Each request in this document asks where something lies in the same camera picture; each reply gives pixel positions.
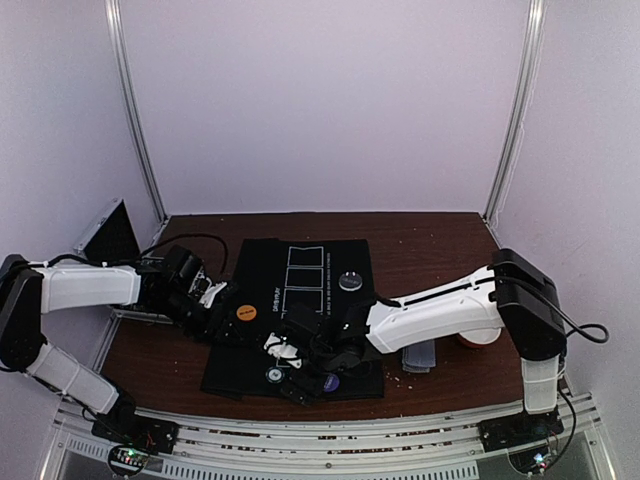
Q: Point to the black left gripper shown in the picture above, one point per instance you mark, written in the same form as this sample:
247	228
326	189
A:
186	332

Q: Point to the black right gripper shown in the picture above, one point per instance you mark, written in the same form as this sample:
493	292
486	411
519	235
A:
298	370

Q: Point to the purple small blind button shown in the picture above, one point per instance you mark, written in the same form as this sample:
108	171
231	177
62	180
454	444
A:
332	383

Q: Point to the orange big blind button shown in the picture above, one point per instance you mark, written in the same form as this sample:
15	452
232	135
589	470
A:
246	313

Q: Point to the dark dealer button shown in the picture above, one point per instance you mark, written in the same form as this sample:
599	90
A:
350	281

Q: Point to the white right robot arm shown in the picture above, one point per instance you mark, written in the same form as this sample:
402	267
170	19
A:
508	295

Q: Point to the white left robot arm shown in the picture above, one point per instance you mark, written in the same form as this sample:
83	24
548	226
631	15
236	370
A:
71	288

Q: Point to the aluminium poker chip case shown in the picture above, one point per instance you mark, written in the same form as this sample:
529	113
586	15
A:
110	236

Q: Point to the black poker play mat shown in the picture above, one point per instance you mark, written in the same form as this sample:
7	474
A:
273	274

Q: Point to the orange white bowl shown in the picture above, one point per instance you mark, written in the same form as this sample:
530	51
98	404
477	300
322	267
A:
479	338

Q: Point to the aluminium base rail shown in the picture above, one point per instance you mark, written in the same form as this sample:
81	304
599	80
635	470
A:
438	446

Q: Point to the aluminium frame post left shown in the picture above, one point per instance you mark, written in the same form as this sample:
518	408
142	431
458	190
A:
118	41

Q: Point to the aluminium frame post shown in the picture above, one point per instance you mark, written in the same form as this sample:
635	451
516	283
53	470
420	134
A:
522	96
118	41

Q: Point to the aluminium frame post right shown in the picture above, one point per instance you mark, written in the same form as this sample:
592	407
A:
522	96

